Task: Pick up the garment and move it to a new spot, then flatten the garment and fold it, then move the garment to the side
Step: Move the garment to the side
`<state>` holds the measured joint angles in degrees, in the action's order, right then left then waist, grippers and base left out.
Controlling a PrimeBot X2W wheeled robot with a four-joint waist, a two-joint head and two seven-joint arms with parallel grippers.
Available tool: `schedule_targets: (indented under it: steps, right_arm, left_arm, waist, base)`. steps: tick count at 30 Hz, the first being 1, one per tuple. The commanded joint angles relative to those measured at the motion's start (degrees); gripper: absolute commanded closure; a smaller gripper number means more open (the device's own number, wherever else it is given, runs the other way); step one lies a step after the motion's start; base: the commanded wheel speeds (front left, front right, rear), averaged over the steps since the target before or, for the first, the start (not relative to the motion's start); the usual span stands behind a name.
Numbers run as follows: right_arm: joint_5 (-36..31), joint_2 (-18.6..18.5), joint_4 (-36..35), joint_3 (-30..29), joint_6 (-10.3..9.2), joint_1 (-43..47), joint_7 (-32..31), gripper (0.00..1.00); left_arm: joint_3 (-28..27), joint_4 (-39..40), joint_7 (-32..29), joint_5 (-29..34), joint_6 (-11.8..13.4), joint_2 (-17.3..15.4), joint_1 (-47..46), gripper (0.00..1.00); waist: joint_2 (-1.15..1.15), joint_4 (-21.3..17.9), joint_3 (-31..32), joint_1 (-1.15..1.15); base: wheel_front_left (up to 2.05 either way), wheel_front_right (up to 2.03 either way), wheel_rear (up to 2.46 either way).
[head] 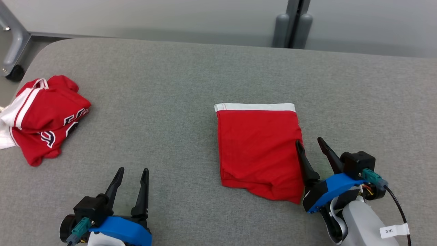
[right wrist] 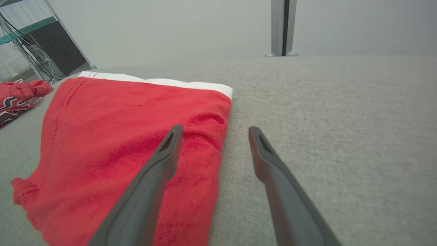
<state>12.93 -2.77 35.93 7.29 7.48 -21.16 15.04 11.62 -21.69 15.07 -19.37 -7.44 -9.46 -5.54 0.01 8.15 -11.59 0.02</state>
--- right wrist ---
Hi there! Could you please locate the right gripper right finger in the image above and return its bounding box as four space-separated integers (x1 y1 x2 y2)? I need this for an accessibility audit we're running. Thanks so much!
248 126 342 246

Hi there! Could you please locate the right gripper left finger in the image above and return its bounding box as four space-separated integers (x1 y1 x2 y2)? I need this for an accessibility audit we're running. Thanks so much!
87 124 184 246

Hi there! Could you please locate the red shirt with white trim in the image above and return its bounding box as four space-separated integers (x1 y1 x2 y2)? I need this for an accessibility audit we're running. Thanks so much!
0 79 54 129
11 71 234 246

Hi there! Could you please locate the black perforated panel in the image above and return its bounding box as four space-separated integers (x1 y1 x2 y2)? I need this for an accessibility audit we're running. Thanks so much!
21 21 88 77

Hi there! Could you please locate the teal shelf bar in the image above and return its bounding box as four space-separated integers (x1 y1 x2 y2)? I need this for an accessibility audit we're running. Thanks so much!
0 16 57 46

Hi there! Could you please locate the thin white cable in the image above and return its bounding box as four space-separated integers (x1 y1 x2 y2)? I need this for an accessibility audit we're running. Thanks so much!
33 48 61 83

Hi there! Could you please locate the grey metal partition post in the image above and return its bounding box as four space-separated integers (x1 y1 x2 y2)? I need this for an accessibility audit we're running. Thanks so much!
271 0 297 57

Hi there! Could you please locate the grey metal rack frame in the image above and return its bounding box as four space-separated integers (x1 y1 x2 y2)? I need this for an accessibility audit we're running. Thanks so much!
0 0 97 83

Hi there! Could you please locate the thin black cable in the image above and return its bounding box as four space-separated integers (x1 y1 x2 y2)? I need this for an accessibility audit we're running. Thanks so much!
0 13 55 84

